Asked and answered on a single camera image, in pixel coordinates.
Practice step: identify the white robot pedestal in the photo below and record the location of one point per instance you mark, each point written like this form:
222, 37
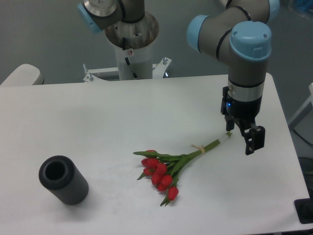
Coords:
133, 47

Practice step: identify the dark grey ribbed vase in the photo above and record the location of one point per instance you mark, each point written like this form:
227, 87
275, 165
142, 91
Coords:
60, 176

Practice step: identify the white chair seat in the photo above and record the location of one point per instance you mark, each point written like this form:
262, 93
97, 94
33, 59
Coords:
24, 75

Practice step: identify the black device at table edge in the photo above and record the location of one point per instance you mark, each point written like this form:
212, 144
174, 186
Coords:
304, 209

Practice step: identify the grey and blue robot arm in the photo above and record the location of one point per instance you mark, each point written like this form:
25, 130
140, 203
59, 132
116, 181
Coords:
238, 37

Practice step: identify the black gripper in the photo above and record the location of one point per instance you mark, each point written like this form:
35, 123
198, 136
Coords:
243, 113

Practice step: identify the white metal frame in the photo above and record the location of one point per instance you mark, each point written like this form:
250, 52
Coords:
302, 111

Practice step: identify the red tulip bouquet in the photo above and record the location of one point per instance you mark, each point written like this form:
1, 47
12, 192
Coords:
165, 169

